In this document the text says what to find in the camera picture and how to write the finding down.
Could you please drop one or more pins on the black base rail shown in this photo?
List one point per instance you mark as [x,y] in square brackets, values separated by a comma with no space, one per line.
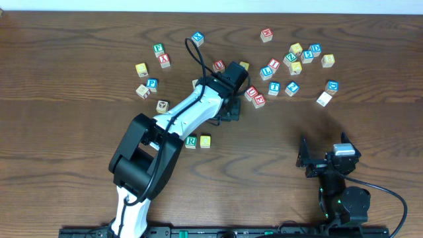
[240,232]

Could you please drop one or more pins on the yellow block top right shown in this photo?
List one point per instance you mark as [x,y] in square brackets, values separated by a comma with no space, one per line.
[296,49]

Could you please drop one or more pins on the yellow 8 block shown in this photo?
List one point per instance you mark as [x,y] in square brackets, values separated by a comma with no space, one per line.
[328,60]

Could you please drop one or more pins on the yellow hammer block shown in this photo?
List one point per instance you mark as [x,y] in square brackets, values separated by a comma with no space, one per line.
[295,68]

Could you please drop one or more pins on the blue D block upper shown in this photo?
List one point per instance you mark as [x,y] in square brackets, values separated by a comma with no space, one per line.
[315,49]

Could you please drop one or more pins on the blue X block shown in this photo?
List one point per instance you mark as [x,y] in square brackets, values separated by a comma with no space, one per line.
[198,38]

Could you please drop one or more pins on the yellow block centre upper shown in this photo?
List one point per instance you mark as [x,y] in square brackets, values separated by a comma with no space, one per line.
[245,65]

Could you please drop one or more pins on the yellow block far left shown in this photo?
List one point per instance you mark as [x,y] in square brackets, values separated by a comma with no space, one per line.
[141,69]

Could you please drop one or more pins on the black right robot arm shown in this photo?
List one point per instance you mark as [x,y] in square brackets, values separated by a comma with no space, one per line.
[343,205]

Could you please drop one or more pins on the red E block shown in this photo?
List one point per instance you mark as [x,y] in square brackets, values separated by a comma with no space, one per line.
[259,101]

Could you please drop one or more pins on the blue 5 block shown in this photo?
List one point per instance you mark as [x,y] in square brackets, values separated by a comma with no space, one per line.
[307,56]

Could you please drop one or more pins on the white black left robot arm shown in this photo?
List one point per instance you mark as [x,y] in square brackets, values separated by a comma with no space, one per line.
[147,154]

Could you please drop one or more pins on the green R block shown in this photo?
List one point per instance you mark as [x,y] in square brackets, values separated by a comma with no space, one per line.
[191,142]

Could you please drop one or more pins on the red I block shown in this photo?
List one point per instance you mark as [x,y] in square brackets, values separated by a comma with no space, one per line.
[274,64]

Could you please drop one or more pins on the blue d block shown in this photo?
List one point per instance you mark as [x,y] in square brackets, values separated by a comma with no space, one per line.
[332,87]
[315,49]

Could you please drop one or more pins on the red block far top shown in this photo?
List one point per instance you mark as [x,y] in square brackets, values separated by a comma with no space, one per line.
[266,35]

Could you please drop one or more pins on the red u block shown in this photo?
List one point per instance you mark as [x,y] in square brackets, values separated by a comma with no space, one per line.
[218,66]
[250,93]

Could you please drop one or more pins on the red U block upper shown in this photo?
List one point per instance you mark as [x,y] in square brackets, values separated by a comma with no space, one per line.
[218,66]

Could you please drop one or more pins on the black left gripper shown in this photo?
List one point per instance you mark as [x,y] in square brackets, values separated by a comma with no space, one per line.
[232,110]

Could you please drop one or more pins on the red U block lower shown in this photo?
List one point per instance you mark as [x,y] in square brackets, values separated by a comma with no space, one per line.
[250,93]

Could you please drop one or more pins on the plain green-edged block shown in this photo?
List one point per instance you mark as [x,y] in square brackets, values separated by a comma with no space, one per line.
[194,83]

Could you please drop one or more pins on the plain wooden block right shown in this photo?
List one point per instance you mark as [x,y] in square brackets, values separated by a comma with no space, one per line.
[324,99]

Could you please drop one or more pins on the blue L block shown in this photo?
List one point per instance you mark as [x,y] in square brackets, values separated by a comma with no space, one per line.
[266,73]

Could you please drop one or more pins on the yellow O block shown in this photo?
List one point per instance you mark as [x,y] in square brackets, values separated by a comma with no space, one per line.
[205,141]

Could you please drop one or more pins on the red Y block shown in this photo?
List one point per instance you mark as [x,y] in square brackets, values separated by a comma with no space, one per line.
[164,60]

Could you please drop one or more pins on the green Z block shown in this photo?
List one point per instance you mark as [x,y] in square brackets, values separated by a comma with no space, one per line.
[289,59]

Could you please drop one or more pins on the blue P block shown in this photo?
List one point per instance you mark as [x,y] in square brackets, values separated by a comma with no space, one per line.
[152,84]

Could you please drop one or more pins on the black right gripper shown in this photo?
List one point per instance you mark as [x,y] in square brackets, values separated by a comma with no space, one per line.
[320,166]

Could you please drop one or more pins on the blue T block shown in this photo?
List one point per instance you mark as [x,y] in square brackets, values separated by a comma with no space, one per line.
[274,88]

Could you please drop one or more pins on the green F block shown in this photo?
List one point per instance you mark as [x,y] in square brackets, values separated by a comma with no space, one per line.
[158,49]

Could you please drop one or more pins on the blue D block lower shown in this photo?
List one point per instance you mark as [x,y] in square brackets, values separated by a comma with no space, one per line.
[332,87]

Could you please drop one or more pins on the blue 2 block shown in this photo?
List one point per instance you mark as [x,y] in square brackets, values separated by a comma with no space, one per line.
[292,88]

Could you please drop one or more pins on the monkey picture wooden block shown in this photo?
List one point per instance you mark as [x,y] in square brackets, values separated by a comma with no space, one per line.
[162,106]

